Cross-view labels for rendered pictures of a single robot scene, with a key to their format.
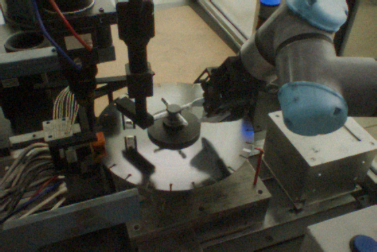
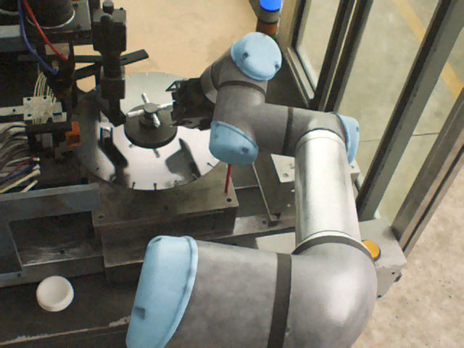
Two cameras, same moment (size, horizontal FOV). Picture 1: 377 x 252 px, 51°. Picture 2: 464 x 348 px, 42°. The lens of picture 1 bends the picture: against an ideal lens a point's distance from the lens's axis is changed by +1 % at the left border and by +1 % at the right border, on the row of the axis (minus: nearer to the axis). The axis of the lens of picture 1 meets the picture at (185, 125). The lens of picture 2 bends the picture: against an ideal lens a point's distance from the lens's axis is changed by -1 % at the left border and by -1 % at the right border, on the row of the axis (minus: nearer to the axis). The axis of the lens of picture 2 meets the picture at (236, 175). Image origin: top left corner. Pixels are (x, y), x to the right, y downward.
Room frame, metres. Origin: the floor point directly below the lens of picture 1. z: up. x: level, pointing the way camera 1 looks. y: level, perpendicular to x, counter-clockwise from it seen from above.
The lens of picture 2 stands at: (-0.24, -0.17, 1.88)
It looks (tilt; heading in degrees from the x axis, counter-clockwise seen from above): 51 degrees down; 0
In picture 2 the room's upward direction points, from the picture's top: 9 degrees clockwise
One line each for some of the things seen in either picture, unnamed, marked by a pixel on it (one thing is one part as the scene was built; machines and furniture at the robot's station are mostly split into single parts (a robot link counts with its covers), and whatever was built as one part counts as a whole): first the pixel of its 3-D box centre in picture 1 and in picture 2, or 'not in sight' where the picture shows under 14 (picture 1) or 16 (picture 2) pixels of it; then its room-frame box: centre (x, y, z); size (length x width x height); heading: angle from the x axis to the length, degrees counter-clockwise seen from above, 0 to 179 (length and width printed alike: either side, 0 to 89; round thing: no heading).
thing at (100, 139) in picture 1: (79, 151); (54, 137); (0.54, 0.21, 0.95); 0.10 x 0.03 x 0.07; 111
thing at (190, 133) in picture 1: (174, 123); (150, 121); (0.61, 0.02, 0.96); 0.11 x 0.11 x 0.03
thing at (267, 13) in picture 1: (268, 8); (269, 11); (0.84, -0.18, 1.11); 0.05 x 0.04 x 0.03; 21
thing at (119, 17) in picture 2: (136, 43); (111, 51); (0.56, 0.08, 1.17); 0.06 x 0.05 x 0.20; 102
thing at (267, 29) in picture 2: (266, 21); (267, 23); (0.84, -0.18, 1.08); 0.05 x 0.04 x 0.03; 21
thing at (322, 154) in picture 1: (314, 153); (301, 167); (0.68, -0.31, 0.82); 0.18 x 0.18 x 0.15; 21
